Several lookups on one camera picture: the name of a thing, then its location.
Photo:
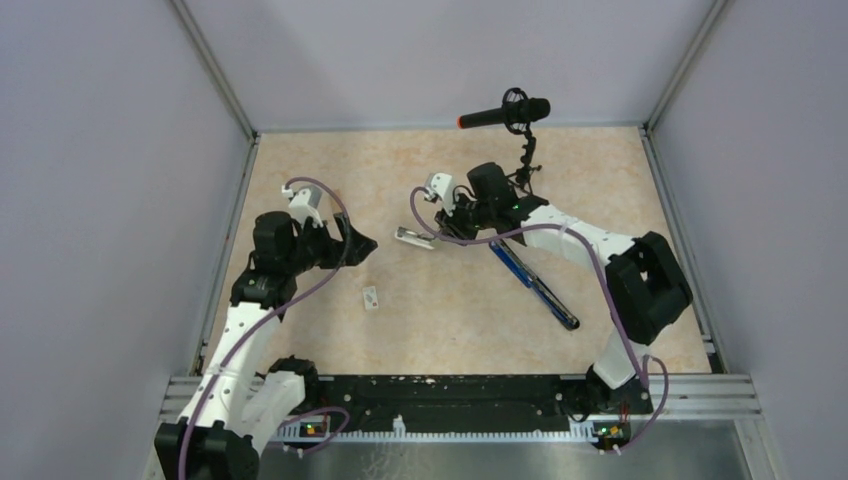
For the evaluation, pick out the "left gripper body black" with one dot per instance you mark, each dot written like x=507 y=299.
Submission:
x=314 y=246

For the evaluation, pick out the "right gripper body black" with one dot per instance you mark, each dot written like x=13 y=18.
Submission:
x=468 y=218

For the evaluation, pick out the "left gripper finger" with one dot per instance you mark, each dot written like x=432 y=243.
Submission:
x=344 y=225
x=357 y=247

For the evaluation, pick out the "blue stapler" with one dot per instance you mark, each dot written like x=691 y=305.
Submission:
x=532 y=281

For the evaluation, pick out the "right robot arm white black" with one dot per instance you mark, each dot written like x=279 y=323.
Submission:
x=640 y=278

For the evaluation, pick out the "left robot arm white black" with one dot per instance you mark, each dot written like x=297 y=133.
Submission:
x=223 y=430

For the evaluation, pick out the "small white staple box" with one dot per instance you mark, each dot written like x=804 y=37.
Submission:
x=370 y=298

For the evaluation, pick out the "black microphone orange tip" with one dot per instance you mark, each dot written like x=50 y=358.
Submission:
x=503 y=114

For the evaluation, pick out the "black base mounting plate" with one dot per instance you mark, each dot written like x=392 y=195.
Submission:
x=473 y=404

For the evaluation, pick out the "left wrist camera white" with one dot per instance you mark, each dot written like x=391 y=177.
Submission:
x=303 y=205

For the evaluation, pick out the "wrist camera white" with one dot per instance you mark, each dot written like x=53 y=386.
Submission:
x=440 y=187
x=303 y=205

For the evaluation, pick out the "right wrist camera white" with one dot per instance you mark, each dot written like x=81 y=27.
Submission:
x=440 y=187

